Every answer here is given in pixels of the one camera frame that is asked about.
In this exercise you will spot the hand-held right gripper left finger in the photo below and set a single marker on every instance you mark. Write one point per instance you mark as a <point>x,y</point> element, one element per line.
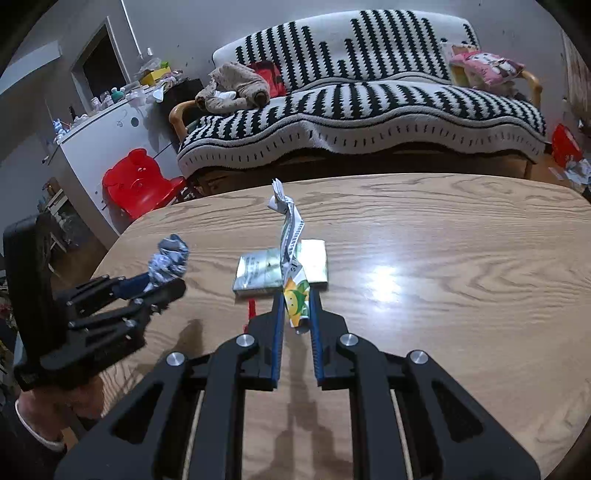
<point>277,332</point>

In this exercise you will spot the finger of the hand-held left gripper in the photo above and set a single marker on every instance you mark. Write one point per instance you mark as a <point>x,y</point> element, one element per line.
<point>124,286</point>
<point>157,297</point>

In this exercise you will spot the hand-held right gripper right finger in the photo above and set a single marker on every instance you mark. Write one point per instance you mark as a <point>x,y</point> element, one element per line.
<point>315,332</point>

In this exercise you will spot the silver wrapper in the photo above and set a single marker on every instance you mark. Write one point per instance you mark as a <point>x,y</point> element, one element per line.
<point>168,258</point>

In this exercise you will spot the twisted yellow and white wrapper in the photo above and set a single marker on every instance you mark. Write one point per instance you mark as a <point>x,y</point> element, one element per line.
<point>292,240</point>

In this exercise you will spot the person's left forearm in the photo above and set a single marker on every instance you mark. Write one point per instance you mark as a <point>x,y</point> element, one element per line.
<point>23,457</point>

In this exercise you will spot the person's left hand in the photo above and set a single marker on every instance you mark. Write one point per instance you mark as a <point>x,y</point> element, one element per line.
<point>78,401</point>

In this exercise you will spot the small red plastic piece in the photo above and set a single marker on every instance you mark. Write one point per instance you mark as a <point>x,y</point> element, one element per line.
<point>251,311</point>

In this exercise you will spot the silver foil packet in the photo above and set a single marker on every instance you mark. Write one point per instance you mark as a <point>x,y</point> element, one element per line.
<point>258,272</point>

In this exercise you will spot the white low shelf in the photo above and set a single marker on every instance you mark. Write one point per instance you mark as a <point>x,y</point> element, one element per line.
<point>55,207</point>

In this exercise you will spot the red children's chair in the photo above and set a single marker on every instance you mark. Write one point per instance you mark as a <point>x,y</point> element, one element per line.
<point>136,184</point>

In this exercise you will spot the white cabinet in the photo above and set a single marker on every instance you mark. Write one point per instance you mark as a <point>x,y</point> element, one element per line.
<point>106,147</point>

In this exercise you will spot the wooden table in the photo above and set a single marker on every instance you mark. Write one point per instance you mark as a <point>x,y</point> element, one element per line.
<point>438,258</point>

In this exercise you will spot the group of small bottles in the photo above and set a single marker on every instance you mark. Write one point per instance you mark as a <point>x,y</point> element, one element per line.
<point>106,99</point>

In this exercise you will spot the black side cabinet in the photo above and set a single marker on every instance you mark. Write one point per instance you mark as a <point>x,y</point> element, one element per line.
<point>182,97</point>

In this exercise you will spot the yellow box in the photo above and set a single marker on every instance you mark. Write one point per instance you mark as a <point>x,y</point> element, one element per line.
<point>154,76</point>

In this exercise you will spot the brown plush toy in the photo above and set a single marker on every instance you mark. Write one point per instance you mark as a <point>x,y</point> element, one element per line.
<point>231,87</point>

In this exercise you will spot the red cloth pouch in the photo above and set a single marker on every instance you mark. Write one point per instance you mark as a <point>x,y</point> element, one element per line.
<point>272,76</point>

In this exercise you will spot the crumpled white papers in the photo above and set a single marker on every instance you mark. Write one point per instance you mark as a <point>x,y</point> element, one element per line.
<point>579,173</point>

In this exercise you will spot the red plastic bag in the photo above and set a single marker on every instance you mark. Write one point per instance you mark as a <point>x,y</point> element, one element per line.
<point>567,145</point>

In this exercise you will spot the pink printed cushion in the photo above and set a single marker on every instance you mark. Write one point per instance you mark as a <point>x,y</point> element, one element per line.
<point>485,64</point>

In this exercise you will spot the wooden frame sofa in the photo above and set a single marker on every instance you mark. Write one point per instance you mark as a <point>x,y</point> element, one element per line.
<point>177,117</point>

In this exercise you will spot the dark doorway frame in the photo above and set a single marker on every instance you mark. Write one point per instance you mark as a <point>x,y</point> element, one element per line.
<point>104,60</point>

